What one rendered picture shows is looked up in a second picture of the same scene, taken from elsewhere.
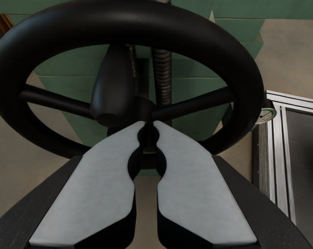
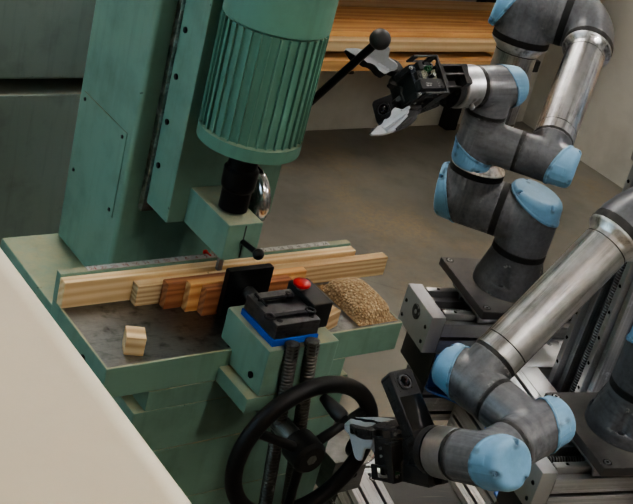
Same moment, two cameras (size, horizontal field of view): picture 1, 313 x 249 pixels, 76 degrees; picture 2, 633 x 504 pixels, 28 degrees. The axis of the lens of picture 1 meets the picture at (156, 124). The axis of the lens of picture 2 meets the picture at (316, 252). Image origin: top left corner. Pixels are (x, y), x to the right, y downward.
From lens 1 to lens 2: 1.88 m
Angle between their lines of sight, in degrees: 41
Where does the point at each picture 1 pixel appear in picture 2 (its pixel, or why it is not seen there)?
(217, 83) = (311, 425)
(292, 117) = (398, 490)
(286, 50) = not seen: hidden behind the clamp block
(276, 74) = not seen: hidden behind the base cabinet
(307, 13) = (373, 348)
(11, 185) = not seen: outside the picture
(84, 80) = (174, 452)
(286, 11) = (358, 349)
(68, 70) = (165, 441)
